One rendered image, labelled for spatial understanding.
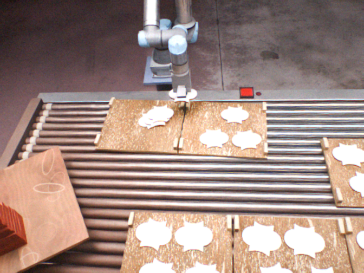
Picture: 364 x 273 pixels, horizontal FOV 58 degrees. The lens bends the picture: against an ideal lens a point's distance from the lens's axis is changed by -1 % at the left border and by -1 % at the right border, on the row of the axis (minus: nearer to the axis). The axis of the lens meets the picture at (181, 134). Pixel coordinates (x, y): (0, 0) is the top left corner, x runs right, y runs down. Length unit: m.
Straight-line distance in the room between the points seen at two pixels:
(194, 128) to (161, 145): 0.19
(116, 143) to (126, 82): 1.87
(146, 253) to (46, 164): 0.59
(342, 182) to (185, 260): 0.73
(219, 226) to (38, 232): 0.69
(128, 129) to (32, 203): 0.58
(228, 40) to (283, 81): 0.88
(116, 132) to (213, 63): 2.05
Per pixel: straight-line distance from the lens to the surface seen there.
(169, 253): 1.34
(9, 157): 1.83
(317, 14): 4.48
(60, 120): 1.93
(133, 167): 1.59
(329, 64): 3.71
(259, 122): 1.69
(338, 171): 1.58
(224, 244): 1.34
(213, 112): 1.73
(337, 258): 1.39
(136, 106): 1.82
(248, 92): 1.86
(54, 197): 1.46
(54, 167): 1.55
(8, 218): 1.33
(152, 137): 1.65
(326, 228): 1.43
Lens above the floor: 2.17
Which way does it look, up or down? 49 degrees down
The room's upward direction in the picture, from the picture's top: 8 degrees counter-clockwise
